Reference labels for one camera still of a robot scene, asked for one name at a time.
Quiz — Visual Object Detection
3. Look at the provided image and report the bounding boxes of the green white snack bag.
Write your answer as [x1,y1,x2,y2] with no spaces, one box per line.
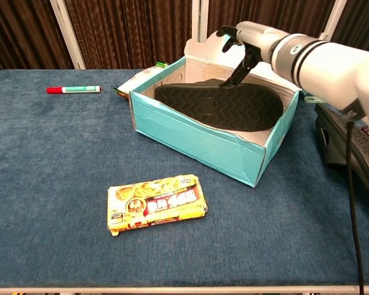
[112,60,170,99]

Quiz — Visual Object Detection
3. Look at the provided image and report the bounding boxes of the blue table mat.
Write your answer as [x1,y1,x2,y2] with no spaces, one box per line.
[0,69,369,289]

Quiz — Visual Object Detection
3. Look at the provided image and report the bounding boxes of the dark brown curtain panel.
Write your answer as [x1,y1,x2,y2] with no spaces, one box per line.
[0,0,74,77]
[331,0,369,53]
[64,0,194,70]
[206,0,336,42]

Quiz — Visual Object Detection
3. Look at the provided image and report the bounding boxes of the red green marker pen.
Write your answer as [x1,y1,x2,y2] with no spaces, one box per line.
[46,85,102,95]

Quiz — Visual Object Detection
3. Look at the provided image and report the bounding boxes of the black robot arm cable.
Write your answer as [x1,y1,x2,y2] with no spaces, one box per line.
[345,119,365,295]

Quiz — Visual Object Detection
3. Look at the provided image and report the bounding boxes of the white frame post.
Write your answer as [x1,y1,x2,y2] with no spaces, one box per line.
[192,0,208,44]
[318,0,348,41]
[49,0,86,70]

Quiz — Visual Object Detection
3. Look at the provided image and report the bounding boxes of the light blue shoe box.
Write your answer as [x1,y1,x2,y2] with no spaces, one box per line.
[129,29,301,187]

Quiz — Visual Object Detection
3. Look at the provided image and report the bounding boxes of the yellow snack pack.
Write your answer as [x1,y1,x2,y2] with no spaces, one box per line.
[106,174,209,237]

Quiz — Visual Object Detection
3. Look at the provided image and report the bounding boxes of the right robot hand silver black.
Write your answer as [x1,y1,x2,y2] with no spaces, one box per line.
[215,20,283,90]

